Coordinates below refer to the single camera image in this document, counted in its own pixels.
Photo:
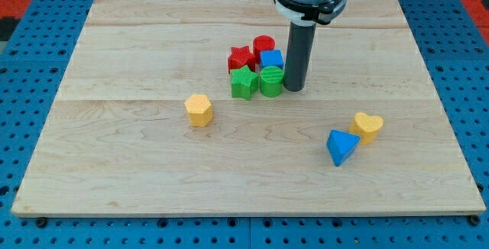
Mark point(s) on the green star block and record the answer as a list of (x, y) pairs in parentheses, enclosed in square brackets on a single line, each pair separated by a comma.
[(244, 82)]

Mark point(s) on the red star block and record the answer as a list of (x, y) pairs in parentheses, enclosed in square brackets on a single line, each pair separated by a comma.
[(241, 56)]

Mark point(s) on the green cylinder block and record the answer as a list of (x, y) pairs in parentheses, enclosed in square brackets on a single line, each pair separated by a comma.
[(271, 81)]

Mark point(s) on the red cylinder block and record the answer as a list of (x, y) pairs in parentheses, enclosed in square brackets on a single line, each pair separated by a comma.
[(262, 43)]

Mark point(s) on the yellow hexagon block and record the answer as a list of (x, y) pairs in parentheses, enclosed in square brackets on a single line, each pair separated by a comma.
[(199, 110)]

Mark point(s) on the blue cube block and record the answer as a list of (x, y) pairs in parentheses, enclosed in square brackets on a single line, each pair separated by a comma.
[(271, 58)]

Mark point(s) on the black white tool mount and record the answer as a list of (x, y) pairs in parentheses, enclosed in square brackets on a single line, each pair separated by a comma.
[(303, 14)]

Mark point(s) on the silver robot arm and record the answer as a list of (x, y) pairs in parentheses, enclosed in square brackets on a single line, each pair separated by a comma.
[(304, 16)]

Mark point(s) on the blue triangle block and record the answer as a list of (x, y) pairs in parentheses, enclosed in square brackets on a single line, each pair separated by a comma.
[(341, 145)]

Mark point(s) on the yellow heart block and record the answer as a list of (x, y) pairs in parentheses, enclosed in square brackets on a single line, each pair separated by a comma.
[(366, 127)]

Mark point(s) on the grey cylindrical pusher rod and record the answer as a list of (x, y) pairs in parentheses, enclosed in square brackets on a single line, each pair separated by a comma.
[(299, 47)]

